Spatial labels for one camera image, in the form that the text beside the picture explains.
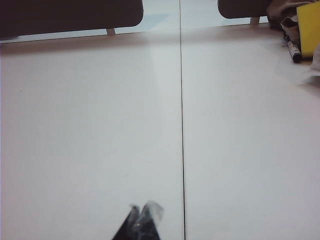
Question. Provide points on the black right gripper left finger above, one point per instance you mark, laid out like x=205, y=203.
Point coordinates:
x=127, y=227

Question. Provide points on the black whiteboard marker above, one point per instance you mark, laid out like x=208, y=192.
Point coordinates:
x=293, y=51

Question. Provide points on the yellow block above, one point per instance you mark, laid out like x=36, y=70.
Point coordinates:
x=308, y=30

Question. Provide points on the wide brown desk divider panel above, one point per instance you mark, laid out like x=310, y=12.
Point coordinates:
x=70, y=15

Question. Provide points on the beige crumpled wrapper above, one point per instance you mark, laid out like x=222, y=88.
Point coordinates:
x=290, y=28

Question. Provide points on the white divider support foot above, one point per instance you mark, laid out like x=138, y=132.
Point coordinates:
x=111, y=31

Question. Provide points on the narrow brown desk divider panel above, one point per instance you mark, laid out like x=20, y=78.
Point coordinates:
x=242, y=8

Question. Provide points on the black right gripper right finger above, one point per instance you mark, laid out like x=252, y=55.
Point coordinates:
x=151, y=220

